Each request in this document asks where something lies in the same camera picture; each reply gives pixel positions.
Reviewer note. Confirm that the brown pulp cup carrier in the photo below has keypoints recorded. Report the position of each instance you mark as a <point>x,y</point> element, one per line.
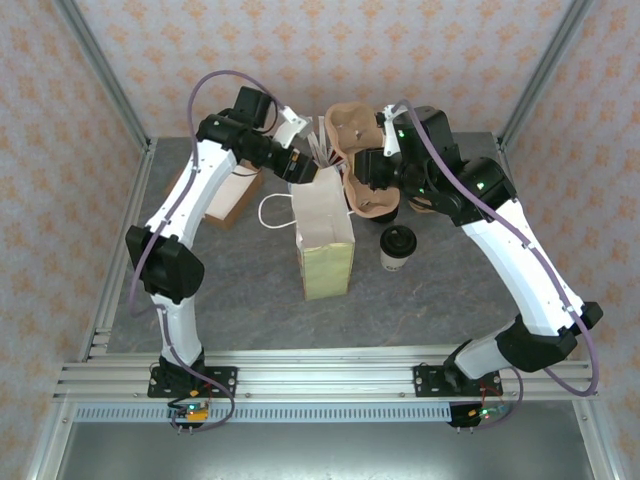
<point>350,130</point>

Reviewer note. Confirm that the white paper coffee cup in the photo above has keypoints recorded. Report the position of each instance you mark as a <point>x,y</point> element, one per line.
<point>390,264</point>

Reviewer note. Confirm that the paper takeout bag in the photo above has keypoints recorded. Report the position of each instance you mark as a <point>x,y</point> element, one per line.
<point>325,270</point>

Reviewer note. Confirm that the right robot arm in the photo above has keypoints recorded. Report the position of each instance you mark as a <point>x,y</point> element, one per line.
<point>520,270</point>

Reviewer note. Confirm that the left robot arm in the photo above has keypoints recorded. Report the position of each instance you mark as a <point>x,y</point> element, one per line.
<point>190,190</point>

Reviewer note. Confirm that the paper wrapped straw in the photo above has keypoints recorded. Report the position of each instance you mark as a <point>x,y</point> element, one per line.
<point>322,130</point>
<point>319,150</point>

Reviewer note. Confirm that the stack of pulp cup carriers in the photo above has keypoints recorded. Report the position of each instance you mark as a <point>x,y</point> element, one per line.
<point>422,206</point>

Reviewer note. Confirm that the brown cardboard napkin box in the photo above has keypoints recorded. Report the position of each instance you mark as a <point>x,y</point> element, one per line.
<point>225,220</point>

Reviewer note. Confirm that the small circuit board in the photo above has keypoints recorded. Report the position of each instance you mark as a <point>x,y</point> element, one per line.
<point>192,411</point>
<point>482,414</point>

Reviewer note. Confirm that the grey metal sheet panel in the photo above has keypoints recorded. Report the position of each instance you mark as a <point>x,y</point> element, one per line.
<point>320,450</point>

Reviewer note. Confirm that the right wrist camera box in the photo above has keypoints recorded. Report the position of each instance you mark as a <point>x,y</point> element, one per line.
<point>390,145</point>

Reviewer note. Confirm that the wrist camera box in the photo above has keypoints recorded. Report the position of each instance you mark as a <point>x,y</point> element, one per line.
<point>390,145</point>
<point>290,127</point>

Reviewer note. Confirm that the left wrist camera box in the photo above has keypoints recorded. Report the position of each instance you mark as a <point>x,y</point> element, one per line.
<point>290,127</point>

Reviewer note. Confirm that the aluminium frame post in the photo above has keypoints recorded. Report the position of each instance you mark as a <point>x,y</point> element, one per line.
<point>543,75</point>
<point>100,75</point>

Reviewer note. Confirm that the aluminium base rail beam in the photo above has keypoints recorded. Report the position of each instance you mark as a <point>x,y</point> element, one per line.
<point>325,380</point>

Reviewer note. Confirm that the aluminium frame bar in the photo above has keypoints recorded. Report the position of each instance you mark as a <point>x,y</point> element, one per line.
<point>595,440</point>
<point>50,440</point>

